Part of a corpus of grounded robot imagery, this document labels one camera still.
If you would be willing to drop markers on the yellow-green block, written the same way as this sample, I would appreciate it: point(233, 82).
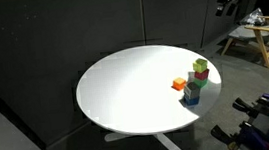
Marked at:
point(200, 65)

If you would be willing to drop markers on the orange block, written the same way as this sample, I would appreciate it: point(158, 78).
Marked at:
point(178, 84)

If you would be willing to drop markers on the purple spring clamp lower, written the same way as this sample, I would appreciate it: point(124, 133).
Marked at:
point(249, 135)

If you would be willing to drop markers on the purple spring clamp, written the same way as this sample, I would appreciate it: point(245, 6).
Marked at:
point(249, 135)
point(260, 107)

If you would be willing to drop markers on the crumpled plastic bag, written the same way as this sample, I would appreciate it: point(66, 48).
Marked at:
point(254, 18)

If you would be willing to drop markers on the blue block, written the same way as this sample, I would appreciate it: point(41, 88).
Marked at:
point(191, 101)

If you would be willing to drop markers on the grey block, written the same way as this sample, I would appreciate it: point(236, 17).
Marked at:
point(191, 90)

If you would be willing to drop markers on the round white table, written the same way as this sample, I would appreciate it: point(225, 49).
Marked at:
point(130, 92)

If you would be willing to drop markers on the wooden armchair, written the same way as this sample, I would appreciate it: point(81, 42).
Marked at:
point(255, 37)

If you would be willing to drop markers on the purple spring clamp upper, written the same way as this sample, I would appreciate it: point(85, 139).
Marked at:
point(260, 107)

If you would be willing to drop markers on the green block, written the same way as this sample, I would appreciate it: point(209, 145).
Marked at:
point(200, 83)

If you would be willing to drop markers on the magenta block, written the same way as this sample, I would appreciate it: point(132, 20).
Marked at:
point(202, 75)

